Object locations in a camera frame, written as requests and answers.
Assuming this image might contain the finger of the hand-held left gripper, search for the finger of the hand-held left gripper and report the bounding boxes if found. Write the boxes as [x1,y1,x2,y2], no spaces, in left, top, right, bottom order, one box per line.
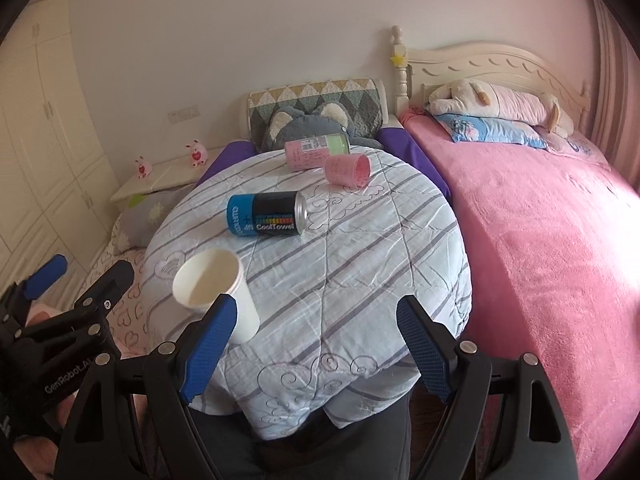
[74,260,136,322]
[0,254,69,313]

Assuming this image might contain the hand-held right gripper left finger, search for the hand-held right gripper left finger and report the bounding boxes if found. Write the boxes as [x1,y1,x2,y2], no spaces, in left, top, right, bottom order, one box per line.
[54,294,239,480]

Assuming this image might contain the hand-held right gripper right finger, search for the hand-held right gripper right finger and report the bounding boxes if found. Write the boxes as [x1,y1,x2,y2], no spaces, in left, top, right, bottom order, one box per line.
[396,296,576,480]

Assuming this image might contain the white paper cup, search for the white paper cup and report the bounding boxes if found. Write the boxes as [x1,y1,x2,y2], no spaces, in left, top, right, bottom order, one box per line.
[172,249,261,346]

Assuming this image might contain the pink plastic cup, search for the pink plastic cup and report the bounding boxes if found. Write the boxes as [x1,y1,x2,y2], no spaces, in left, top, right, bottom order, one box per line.
[324,154,371,189]

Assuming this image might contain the heart printed bed sheet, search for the heart printed bed sheet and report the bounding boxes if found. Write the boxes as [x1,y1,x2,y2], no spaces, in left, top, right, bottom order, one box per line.
[82,215,151,356]

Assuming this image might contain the grey flower pillow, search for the grey flower pillow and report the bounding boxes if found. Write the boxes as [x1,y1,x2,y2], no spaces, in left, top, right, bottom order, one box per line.
[112,187,193,256]

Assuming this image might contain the striped light blue quilt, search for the striped light blue quilt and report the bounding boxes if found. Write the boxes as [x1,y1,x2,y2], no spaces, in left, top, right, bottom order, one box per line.
[141,149,473,443]

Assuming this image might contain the person's dark pants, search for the person's dark pants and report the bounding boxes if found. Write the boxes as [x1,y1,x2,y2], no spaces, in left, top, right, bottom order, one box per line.
[190,380,416,480]

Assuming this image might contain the white nightstand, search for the white nightstand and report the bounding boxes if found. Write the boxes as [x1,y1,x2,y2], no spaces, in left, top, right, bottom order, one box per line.
[110,146,231,203]

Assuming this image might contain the cream wardrobe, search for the cream wardrobe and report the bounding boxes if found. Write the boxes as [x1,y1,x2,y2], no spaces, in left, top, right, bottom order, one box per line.
[0,0,121,281]

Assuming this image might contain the pink fleece blanket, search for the pink fleece blanket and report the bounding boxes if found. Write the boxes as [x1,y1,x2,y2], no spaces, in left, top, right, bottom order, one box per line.
[400,110,640,480]

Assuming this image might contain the blue and black can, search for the blue and black can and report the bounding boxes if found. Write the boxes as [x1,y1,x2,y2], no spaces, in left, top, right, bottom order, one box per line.
[226,191,308,237]

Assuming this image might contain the purple cushion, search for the purple cushion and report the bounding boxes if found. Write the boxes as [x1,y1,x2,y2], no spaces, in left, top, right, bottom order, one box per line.
[376,127,451,196]
[194,140,261,188]

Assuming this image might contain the pink and green canister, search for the pink and green canister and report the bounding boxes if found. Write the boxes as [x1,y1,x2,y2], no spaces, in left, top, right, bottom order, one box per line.
[284,133,351,172]

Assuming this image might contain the blue printed pillow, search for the blue printed pillow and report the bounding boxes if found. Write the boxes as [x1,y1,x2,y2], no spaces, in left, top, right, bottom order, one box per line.
[432,112,551,151]

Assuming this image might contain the grey plush toy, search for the grey plush toy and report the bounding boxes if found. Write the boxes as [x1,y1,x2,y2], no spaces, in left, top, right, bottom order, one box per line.
[257,102,383,153]

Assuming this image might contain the pink printed pillow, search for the pink printed pillow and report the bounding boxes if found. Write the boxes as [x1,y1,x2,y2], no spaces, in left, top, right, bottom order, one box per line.
[535,127,611,171]

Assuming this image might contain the white plush pillow toy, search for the white plush pillow toy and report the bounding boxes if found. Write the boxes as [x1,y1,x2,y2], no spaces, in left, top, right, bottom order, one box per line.
[429,79,576,138]

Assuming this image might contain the diamond patterned quilted cushion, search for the diamond patterned quilted cushion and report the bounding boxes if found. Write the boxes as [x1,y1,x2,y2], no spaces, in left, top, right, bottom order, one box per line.
[247,78,386,141]

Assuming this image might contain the cream wooden bed headboard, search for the cream wooden bed headboard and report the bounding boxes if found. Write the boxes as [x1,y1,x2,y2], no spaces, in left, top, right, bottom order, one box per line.
[390,25,593,133]

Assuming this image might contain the pink curtain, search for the pink curtain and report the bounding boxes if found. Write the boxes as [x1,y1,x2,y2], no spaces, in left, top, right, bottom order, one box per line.
[585,0,640,176]

